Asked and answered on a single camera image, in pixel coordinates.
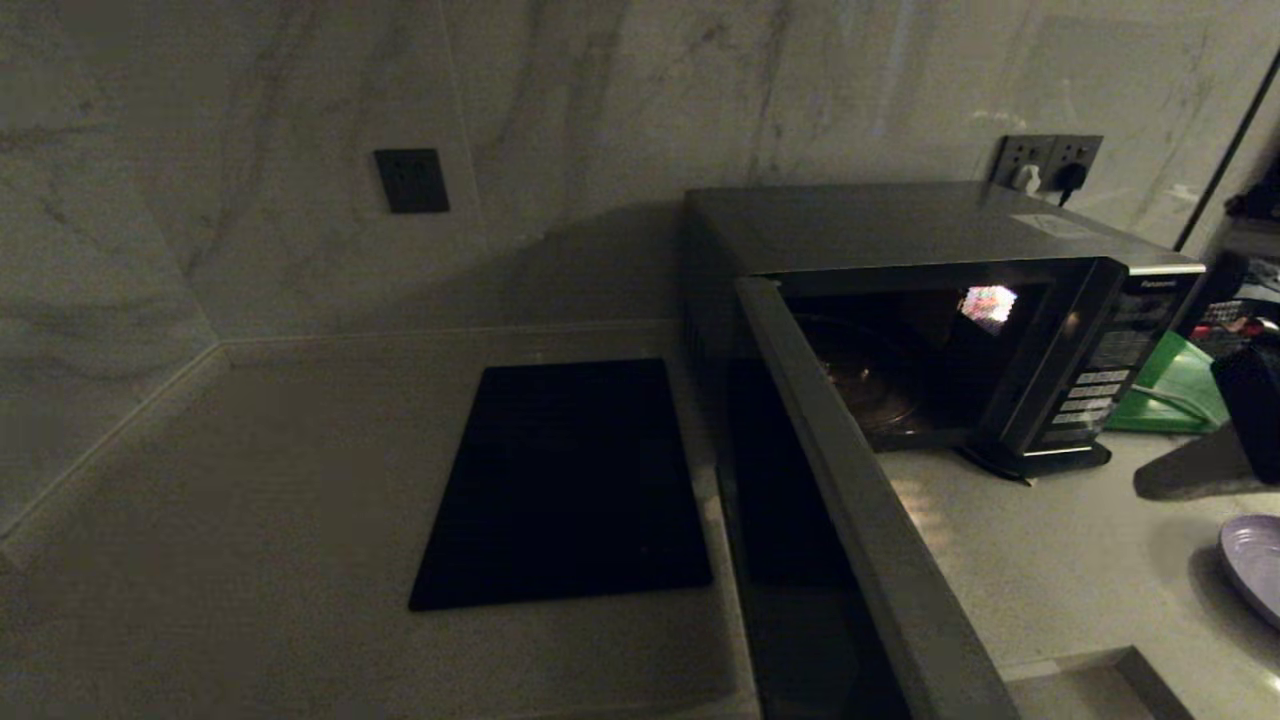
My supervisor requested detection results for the dark glass microwave door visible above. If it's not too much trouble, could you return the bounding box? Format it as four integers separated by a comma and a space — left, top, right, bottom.
715, 277, 1021, 720

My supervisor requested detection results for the purple plate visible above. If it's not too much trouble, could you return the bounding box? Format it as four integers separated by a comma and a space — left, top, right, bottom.
1218, 514, 1280, 631

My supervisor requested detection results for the silver microwave oven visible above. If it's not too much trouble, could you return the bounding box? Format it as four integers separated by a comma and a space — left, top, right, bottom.
682, 181, 1206, 481

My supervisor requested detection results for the green cutting board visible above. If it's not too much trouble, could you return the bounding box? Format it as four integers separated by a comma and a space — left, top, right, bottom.
1105, 330, 1231, 436

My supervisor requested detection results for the black rubber pad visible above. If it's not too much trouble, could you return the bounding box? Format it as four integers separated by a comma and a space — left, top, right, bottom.
955, 443, 1113, 488

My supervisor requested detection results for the white sticker label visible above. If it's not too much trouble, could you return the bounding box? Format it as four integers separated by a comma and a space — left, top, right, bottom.
1010, 214, 1101, 241

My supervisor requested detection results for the black glass induction cooktop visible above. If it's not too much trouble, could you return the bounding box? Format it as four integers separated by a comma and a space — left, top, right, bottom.
408, 358, 714, 612

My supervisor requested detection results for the wire shopping cart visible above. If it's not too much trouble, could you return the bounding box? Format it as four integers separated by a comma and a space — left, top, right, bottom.
1195, 255, 1280, 341

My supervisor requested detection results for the black metal frame post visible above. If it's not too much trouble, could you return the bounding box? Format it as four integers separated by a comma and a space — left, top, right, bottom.
1172, 50, 1280, 251

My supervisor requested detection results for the grey double wall socket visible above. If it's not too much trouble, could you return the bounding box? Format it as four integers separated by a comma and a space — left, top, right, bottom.
990, 134, 1103, 193

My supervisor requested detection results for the dark single wall socket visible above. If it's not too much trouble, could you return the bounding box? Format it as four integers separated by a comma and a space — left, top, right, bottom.
373, 148, 450, 214

